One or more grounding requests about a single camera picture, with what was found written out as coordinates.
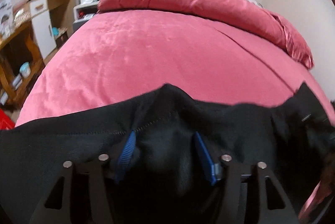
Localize black pants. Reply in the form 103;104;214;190
1;84;334;223

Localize light blue white jar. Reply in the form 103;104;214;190
19;62;31;79

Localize pink bed blanket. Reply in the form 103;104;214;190
17;10;334;125

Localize red ruffled pillow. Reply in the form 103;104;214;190
269;11;314;70

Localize wooden desk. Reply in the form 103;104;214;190
1;0;76;109

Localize white cabinet with drawer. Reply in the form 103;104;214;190
29;0;56;59

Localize white bedside table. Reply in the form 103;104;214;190
73;1;98;32

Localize white product box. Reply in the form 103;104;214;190
0;0;14;39

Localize red folded duvet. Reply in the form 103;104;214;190
98;0;287;50

